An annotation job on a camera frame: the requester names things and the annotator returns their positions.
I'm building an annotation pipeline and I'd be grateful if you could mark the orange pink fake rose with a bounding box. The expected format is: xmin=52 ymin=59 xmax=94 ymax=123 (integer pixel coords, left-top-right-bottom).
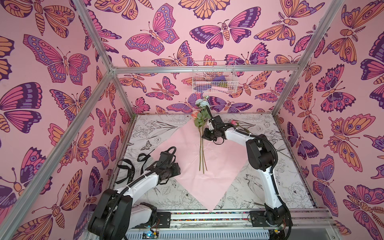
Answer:
xmin=191 ymin=110 xmax=203 ymax=172

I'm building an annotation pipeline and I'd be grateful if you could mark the white fake flower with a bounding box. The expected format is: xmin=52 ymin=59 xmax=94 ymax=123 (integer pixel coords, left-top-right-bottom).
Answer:
xmin=196 ymin=97 xmax=210 ymax=173

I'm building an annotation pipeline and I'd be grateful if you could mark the purple pink wrapping paper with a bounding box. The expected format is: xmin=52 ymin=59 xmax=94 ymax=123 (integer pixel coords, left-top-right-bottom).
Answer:
xmin=151 ymin=120 xmax=248 ymax=211

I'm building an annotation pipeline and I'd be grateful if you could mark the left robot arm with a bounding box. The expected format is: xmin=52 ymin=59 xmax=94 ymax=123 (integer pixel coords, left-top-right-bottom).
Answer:
xmin=88 ymin=147 xmax=181 ymax=240

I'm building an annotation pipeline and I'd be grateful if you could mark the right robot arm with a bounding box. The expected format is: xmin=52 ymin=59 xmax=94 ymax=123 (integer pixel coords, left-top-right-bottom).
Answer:
xmin=202 ymin=107 xmax=293 ymax=229

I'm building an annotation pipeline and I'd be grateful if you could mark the white wire basket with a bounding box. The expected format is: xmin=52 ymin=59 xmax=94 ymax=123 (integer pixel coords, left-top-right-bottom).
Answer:
xmin=191 ymin=61 xmax=239 ymax=95

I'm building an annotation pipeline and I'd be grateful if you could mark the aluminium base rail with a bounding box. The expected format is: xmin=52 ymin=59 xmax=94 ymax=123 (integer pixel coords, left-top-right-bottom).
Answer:
xmin=83 ymin=208 xmax=343 ymax=240

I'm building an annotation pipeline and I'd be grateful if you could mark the aluminium frame structure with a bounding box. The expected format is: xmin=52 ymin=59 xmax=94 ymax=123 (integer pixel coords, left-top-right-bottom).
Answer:
xmin=1 ymin=1 xmax=344 ymax=240

